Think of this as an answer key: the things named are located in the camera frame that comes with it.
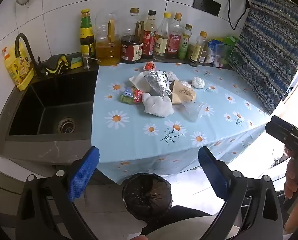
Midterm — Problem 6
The small red snack wrapper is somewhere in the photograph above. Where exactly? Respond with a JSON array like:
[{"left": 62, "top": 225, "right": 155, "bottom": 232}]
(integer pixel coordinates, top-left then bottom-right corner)
[{"left": 133, "top": 89, "right": 143, "bottom": 104}]

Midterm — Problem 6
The metal soap dispenser pump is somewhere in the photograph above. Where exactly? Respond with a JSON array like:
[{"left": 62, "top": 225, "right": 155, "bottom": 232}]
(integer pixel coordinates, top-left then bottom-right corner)
[{"left": 81, "top": 52, "right": 101, "bottom": 70}]

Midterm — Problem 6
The aluminium foil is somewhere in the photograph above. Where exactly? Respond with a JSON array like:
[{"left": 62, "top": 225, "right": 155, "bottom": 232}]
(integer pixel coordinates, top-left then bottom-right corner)
[{"left": 144, "top": 70, "right": 172, "bottom": 97}]

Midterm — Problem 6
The green sauce bottle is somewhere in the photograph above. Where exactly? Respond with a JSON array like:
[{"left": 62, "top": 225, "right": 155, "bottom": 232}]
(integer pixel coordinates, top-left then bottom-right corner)
[{"left": 79, "top": 9, "right": 96, "bottom": 58}]

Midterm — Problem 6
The dark soy sauce jug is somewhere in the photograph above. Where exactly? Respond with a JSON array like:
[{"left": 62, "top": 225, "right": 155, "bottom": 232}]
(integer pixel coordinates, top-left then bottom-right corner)
[{"left": 120, "top": 7, "right": 144, "bottom": 64}]

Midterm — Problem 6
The small white tissue ball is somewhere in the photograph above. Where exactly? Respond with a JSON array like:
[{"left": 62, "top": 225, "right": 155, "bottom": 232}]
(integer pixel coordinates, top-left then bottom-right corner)
[{"left": 191, "top": 76, "right": 205, "bottom": 89}]

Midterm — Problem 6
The person's right hand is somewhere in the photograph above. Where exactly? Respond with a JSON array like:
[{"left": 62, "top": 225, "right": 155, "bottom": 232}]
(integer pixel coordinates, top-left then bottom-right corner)
[{"left": 284, "top": 158, "right": 298, "bottom": 233}]

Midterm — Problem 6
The green label bottle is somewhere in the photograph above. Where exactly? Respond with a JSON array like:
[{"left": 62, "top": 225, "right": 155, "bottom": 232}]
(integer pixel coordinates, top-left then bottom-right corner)
[{"left": 178, "top": 24, "right": 192, "bottom": 60}]

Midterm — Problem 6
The brown paper bag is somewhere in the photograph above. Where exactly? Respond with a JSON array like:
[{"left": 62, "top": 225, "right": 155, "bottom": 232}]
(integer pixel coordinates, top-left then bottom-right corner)
[{"left": 169, "top": 80, "right": 197, "bottom": 105}]

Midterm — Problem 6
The brown cap red label bottle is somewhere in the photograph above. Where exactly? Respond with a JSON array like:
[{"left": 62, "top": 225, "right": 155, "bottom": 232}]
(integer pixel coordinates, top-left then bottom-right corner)
[{"left": 167, "top": 12, "right": 184, "bottom": 59}]

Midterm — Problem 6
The small yellow cap oil bottle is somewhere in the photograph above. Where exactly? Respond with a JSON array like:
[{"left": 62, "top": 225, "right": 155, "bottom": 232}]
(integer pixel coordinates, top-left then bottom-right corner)
[{"left": 189, "top": 31, "right": 208, "bottom": 67}]

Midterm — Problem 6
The clear bottle with yellow cap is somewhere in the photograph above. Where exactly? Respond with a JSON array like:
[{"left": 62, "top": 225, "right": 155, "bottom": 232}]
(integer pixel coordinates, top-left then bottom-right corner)
[{"left": 153, "top": 12, "right": 171, "bottom": 61}]

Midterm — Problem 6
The green snack wrapper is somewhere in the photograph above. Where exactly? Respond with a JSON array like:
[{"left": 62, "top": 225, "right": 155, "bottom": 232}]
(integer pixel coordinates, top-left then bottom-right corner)
[{"left": 118, "top": 87, "right": 136, "bottom": 105}]

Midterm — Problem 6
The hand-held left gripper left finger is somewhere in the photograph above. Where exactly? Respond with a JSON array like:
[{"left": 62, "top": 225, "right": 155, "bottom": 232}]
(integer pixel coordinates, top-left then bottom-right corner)
[{"left": 15, "top": 146, "right": 100, "bottom": 240}]

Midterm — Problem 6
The bin with black bag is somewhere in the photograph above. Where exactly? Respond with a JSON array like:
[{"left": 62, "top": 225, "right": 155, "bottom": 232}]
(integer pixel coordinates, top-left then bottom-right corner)
[{"left": 121, "top": 174, "right": 173, "bottom": 222}]

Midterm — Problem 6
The large cooking oil jug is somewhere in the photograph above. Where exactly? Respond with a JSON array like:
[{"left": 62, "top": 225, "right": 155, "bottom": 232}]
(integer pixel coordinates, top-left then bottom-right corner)
[{"left": 94, "top": 11, "right": 121, "bottom": 66}]

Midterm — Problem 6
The blue patterned curtain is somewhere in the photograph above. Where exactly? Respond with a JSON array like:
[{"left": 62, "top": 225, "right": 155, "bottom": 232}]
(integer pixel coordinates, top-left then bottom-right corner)
[{"left": 228, "top": 0, "right": 298, "bottom": 115}]

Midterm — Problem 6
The black faucet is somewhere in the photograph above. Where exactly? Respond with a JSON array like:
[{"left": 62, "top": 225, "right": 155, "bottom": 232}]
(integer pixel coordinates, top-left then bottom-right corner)
[{"left": 15, "top": 33, "right": 43, "bottom": 77}]

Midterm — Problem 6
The black cable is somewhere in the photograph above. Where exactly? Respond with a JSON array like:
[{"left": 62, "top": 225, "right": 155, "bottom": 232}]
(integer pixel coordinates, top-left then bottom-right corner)
[{"left": 227, "top": 0, "right": 250, "bottom": 30}]

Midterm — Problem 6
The blue daisy print tablecloth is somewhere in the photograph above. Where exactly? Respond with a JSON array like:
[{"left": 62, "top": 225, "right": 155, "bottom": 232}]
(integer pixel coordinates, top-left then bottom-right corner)
[{"left": 91, "top": 61, "right": 274, "bottom": 184}]

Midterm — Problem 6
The black wall socket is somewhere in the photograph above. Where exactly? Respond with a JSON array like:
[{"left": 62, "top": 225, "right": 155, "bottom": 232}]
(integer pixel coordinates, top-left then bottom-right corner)
[{"left": 192, "top": 0, "right": 221, "bottom": 17}]

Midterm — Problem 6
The black cap red label bottle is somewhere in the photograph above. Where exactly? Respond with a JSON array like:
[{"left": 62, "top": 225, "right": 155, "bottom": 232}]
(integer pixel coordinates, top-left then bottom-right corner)
[{"left": 141, "top": 10, "right": 157, "bottom": 60}]

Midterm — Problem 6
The clear plastic bag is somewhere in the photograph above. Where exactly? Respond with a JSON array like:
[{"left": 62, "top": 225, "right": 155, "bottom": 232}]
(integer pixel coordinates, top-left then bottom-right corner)
[{"left": 183, "top": 102, "right": 211, "bottom": 122}]

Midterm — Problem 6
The white paper sheet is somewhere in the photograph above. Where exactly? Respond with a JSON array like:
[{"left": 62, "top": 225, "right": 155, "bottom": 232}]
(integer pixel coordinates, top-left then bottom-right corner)
[{"left": 128, "top": 71, "right": 149, "bottom": 90}]

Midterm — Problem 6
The black kitchen sink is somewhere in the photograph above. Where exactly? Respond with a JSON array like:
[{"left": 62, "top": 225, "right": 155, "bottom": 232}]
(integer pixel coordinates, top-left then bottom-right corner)
[{"left": 5, "top": 70, "right": 99, "bottom": 143}]

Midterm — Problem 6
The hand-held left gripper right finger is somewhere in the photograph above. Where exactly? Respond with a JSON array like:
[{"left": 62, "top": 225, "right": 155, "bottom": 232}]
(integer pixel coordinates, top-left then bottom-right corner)
[{"left": 198, "top": 146, "right": 284, "bottom": 240}]

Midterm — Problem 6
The yellow green sponge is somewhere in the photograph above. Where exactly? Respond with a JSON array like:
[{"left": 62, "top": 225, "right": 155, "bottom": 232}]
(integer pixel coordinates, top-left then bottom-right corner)
[{"left": 70, "top": 56, "right": 83, "bottom": 69}]

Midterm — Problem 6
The yellow dish soap bottle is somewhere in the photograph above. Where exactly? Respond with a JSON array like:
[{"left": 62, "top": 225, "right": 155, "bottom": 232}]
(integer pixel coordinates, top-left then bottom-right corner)
[{"left": 2, "top": 42, "right": 36, "bottom": 91}]

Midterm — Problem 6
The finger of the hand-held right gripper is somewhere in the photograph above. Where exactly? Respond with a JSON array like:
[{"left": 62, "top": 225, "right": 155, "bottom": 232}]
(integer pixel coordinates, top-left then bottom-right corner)
[
  {"left": 271, "top": 115, "right": 298, "bottom": 143},
  {"left": 265, "top": 122, "right": 298, "bottom": 151}
]

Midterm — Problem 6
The yellow and black cloth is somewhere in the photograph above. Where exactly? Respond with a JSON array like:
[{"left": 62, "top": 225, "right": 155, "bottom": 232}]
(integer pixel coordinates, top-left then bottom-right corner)
[{"left": 44, "top": 54, "right": 72, "bottom": 75}]

